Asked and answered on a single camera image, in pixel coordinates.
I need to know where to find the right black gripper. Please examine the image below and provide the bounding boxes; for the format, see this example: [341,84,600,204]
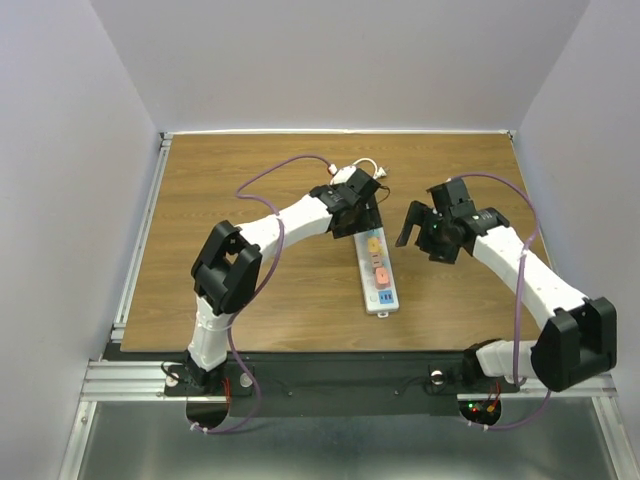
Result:
[397,199,461,263]

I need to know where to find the white power strip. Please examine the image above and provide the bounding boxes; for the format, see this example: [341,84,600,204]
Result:
[354,227,400,318]

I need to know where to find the pink orange charger plug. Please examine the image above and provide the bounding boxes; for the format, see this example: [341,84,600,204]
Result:
[374,266,391,290]

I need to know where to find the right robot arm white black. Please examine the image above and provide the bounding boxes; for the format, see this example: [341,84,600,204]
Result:
[396,201,617,392]

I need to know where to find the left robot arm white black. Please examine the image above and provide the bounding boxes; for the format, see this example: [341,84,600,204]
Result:
[185,166,383,394]

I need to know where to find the yellow charger plug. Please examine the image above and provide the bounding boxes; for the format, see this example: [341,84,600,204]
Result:
[367,236,383,254]

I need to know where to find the brown pink charger plug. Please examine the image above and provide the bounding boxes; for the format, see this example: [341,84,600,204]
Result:
[371,253,384,269]

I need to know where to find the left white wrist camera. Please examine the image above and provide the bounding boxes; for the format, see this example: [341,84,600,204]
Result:
[329,165,358,185]

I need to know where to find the white power strip cord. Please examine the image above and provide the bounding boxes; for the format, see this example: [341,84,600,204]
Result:
[344,157,391,181]

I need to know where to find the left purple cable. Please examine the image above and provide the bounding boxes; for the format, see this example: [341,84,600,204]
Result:
[188,154,341,435]

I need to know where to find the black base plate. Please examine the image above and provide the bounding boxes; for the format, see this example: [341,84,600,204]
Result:
[105,345,517,419]

